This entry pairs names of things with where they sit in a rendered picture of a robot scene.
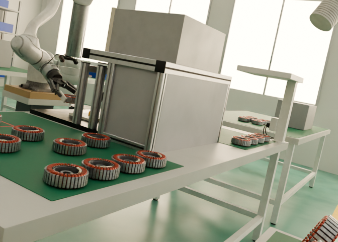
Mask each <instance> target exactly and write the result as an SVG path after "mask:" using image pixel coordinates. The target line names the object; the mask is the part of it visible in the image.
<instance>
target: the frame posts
mask: <svg viewBox="0 0 338 242"><path fill-rule="evenodd" d="M89 70H90V63H88V62H83V61H81V66H80V72H79V79H78V85H77V92H76V99H75V105H74V111H73V118H72V123H74V124H81V119H82V112H83V106H84V102H85V95H86V89H87V83H88V77H89ZM106 70H107V66H103V65H98V67H97V73H96V79H95V85H94V92H93V98H92V104H91V110H90V117H89V123H88V128H90V129H97V125H98V119H99V113H100V106H101V100H102V94H103V88H104V82H105V76H106Z"/></svg>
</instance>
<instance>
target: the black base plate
mask: <svg viewBox="0 0 338 242"><path fill-rule="evenodd" d="M73 111H74V109H30V113H31V114H34V115H37V116H40V117H43V118H46V119H49V120H52V121H55V122H58V123H61V124H64V125H67V126H70V127H73V128H76V129H78V130H81V131H84V132H87V133H98V125H99V121H98V125H97V129H90V128H88V123H89V121H87V120H84V119H81V124H74V123H72V118H73V116H70V115H69V113H73ZM89 111H90V110H83V113H88V112H89Z"/></svg>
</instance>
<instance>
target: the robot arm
mask: <svg viewBox="0 0 338 242"><path fill-rule="evenodd" d="M60 1H61V0H47V6H46V8H45V9H44V10H43V11H42V12H41V13H40V14H38V15H37V16H36V17H35V18H34V19H32V20H31V21H30V22H29V24H28V25H27V27H26V29H25V31H24V33H23V34H21V35H17V36H15V37H14V38H13V39H12V40H11V48H12V50H13V52H14V53H15V54H16V55H17V56H18V57H19V58H21V59H22V60H24V61H26V62H28V63H29V66H28V72H27V81H26V83H25V84H21V85H19V87H21V88H25V89H28V90H32V91H35V92H48V93H55V95H58V96H59V97H60V98H61V100H62V101H63V102H64V103H65V102H66V100H67V98H66V96H65V95H64V94H63V92H62V91H61V90H59V87H62V88H64V89H67V90H68V91H70V92H71V93H73V94H74V95H76V92H77V88H76V87H75V86H74V85H78V79H79V72H80V69H76V68H69V67H62V66H55V65H48V64H47V63H48V62H49V61H50V60H51V59H52V58H53V57H54V55H53V54H52V53H50V52H48V51H44V50H43V49H41V48H40V44H39V39H38V38H37V37H36V32H37V30H38V28H39V27H41V26H42V25H43V24H45V23H46V22H47V21H49V20H50V19H51V18H52V17H53V16H54V15H55V13H56V12H57V9H58V7H59V4H60ZM92 2H93V0H73V6H72V13H71V19H70V26H69V33H68V39H67V45H66V52H65V54H64V55H67V56H72V57H78V58H81V57H80V53H81V48H82V42H83V36H84V32H85V27H86V22H87V17H88V11H89V6H90V5H91V4H92ZM64 85H65V86H64Z"/></svg>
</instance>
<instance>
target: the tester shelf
mask: <svg viewBox="0 0 338 242"><path fill-rule="evenodd" d="M82 58H87V59H92V60H97V61H103V62H108V63H113V64H118V65H123V66H129V67H134V68H139V69H144V70H150V71H155V72H160V73H166V74H172V75H177V76H183V77H189V78H194V79H200V80H205V81H209V82H215V83H221V84H226V85H230V84H231V80H232V77H231V76H226V75H222V74H218V73H213V72H209V71H205V70H201V69H196V68H192V67H188V66H183V65H179V64H175V63H170V62H166V61H161V60H154V59H149V58H143V57H137V56H131V55H125V54H119V53H113V52H107V51H101V50H95V49H90V48H83V51H82Z"/></svg>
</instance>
